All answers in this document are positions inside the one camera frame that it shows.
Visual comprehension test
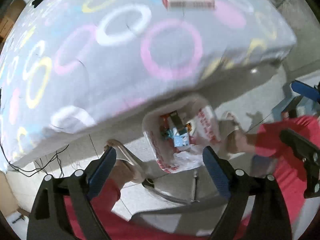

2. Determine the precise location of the red snack wrapper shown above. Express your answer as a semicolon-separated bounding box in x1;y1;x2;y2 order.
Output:
160;114;172;137

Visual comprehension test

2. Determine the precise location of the dark green gold box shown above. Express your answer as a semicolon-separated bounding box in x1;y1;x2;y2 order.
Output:
170;111;185;131

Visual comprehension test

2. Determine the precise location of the white red medicine box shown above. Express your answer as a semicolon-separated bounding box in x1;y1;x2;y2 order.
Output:
162;0;215;10

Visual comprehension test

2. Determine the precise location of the blue white milk carton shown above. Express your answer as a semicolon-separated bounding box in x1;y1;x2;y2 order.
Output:
172;128;190;147

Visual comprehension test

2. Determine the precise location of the white orange snack packet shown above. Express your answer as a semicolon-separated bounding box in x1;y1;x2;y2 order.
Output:
185;120;196;136

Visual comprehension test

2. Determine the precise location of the white red plastic trash bag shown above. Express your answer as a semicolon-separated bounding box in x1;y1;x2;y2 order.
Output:
142;94;222;173

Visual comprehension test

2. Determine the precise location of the person in red clothes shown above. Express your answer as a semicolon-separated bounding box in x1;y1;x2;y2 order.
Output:
62;114;320;240

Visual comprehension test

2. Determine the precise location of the beige slipper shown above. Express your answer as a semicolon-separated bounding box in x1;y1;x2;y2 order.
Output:
104;139;154;190
219;112;241;154

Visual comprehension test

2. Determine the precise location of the bed with circle-pattern sheet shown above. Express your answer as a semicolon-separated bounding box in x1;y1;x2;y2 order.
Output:
1;0;297;172

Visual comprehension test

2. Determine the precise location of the black cable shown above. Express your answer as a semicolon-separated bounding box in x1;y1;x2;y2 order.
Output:
0;87;71;178

